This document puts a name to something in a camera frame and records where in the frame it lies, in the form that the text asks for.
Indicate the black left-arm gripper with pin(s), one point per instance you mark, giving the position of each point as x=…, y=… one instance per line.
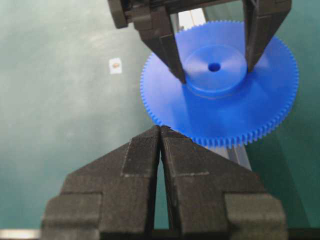
x=151, y=18

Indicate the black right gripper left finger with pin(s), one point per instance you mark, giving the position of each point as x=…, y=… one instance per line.
x=111, y=198

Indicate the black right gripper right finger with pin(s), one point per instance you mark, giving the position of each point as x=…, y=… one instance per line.
x=213, y=198

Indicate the small white paper marker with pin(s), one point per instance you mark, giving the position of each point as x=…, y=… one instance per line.
x=115, y=66

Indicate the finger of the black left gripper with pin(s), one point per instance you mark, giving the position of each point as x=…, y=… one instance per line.
x=262, y=19

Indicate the silver aluminium extrusion rail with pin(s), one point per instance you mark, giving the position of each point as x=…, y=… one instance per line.
x=186, y=20

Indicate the large blue plastic gear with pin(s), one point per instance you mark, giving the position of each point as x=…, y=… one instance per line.
x=221, y=104

